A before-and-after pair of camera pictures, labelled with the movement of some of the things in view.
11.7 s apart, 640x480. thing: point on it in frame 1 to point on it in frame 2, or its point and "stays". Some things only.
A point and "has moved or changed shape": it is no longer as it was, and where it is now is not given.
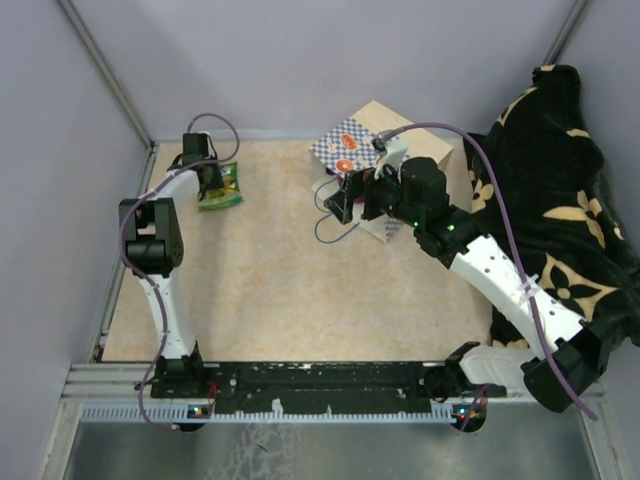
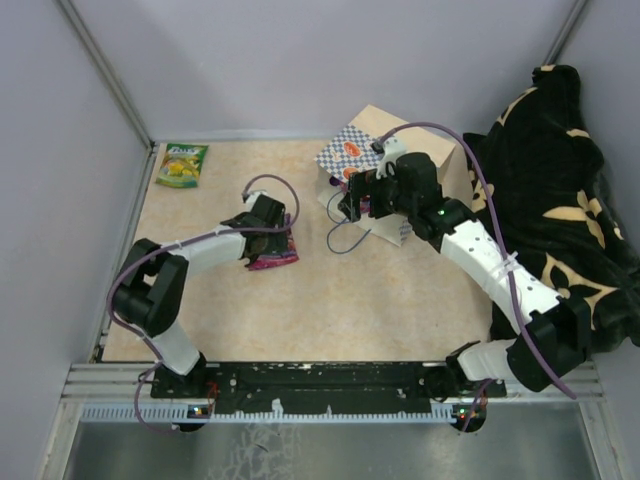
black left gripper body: (215, 176) to (275, 242)
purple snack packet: (340, 178) to (278, 260)
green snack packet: (229, 195) has moved or changed shape
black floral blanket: (571, 230) stays
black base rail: (314, 387) stays
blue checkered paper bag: (349, 148) stays
